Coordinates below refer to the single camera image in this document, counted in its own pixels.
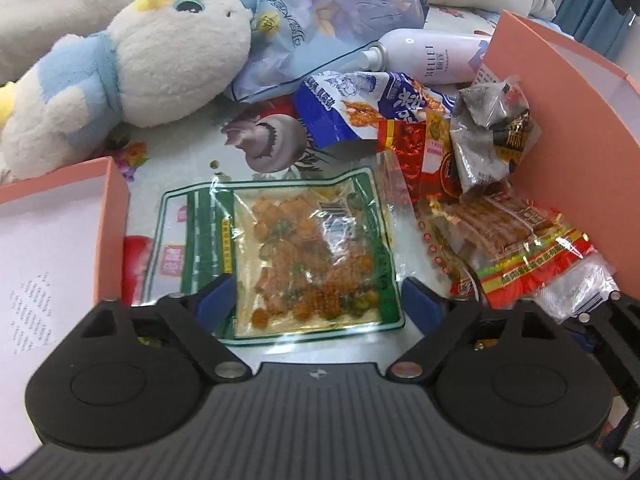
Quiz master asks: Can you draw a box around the red yellow sausage snack pack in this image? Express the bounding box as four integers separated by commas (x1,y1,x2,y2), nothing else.
416,191,620,323

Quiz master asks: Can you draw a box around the blue white snack bag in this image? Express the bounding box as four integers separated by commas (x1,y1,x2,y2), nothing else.
293,70,454,152

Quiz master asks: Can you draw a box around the purple tissue pack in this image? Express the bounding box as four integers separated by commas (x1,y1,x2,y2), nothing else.
226,0,428,103

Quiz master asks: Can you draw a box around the grey black snack bag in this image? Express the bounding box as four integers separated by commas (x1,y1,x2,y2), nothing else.
449,77,541,194

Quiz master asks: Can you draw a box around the green clear snack bag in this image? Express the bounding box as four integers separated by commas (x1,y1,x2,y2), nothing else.
140,166,404,346

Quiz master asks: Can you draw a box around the pink box lid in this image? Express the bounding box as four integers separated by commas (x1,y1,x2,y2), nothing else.
1,157,129,472

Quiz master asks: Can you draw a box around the red snack bag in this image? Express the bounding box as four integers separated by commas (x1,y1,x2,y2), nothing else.
378,112,462,204

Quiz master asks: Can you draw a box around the pink storage box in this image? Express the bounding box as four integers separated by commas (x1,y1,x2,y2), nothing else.
481,12,639,296

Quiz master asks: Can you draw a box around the white spray bottle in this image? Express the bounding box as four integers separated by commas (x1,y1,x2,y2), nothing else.
359,28,491,87

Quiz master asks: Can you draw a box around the white blue plush toy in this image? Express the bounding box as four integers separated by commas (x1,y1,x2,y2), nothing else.
1,0,257,180

